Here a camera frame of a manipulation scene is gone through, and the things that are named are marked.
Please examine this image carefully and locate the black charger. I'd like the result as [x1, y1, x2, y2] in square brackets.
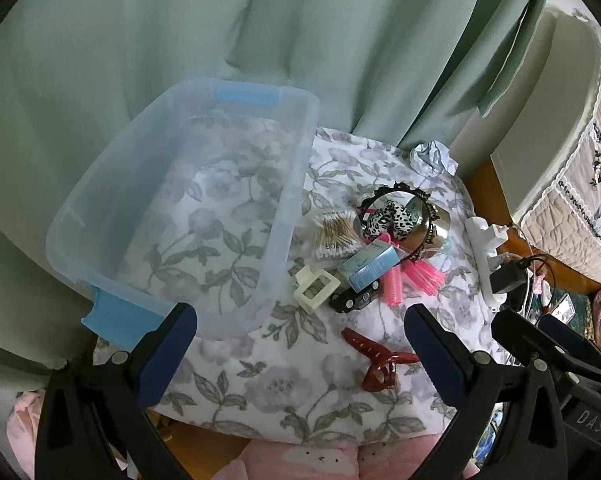
[490, 260, 531, 296]

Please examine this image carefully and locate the clear tape roll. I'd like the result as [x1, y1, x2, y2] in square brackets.
[405, 199, 453, 256]

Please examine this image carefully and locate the crumpled silver paper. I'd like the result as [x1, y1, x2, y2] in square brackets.
[409, 141, 460, 176]

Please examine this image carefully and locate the light blue carton box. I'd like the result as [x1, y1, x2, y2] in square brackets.
[339, 241, 403, 292]

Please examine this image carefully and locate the pale green curtain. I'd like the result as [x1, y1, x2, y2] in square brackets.
[0, 0, 556, 376]

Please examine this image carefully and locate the pack of cotton swabs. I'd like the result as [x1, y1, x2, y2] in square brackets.
[307, 212, 366, 261]

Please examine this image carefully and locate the white power strip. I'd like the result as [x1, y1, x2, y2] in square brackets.
[464, 215, 511, 311]

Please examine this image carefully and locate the red hair claw clip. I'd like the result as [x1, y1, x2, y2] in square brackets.
[341, 327, 421, 392]

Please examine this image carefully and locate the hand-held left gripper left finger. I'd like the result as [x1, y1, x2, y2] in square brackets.
[34, 302, 198, 480]

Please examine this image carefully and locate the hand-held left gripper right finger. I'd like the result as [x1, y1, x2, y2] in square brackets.
[403, 304, 568, 480]

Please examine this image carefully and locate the pink hair roller clip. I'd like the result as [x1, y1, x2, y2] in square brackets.
[377, 265, 417, 307]
[405, 252, 444, 292]

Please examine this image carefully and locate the pale pink cloth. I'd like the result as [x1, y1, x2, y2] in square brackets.
[5, 394, 47, 463]

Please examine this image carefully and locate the pink plush cloth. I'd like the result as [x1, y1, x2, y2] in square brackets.
[230, 432, 481, 480]

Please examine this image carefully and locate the clear plastic storage container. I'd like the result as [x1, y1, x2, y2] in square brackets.
[45, 77, 321, 351]

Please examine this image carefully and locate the black studded headband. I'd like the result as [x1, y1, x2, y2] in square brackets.
[330, 185, 453, 315]

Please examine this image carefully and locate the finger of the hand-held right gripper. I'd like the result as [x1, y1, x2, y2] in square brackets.
[537, 314, 601, 381]
[490, 308, 601, 386]

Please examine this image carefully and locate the floral printed blanket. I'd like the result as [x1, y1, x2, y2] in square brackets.
[93, 127, 501, 446]

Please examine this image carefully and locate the cream hair claw clip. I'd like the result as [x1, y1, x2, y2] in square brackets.
[294, 265, 342, 313]

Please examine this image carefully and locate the small glossy packet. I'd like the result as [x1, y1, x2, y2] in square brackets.
[553, 295, 576, 322]

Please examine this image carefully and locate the leopard print scrunchie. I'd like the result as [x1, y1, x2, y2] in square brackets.
[363, 200, 416, 241]

